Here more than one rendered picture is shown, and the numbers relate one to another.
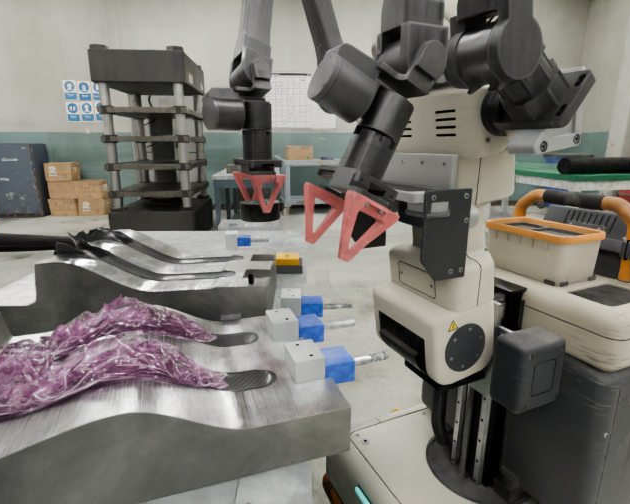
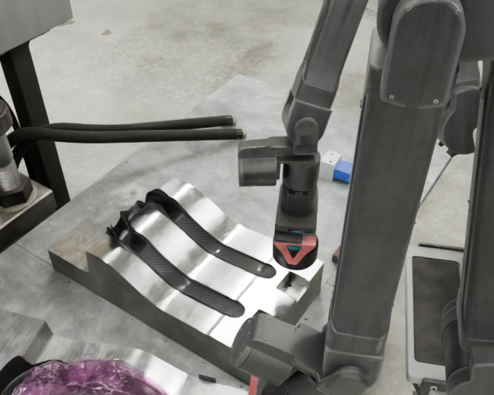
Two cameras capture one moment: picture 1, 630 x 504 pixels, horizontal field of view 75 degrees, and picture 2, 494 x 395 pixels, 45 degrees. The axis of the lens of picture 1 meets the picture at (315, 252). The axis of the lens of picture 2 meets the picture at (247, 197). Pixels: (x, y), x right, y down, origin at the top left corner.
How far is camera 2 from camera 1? 0.70 m
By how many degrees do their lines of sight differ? 41
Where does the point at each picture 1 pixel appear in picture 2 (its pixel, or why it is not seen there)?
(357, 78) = (264, 368)
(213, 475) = not seen: outside the picture
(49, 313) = (97, 283)
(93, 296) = (124, 290)
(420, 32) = (340, 358)
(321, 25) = not seen: hidden behind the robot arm
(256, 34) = (317, 77)
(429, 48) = (341, 382)
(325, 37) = not seen: hidden behind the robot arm
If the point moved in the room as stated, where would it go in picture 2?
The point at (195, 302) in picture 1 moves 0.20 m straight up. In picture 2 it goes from (194, 335) to (187, 260)
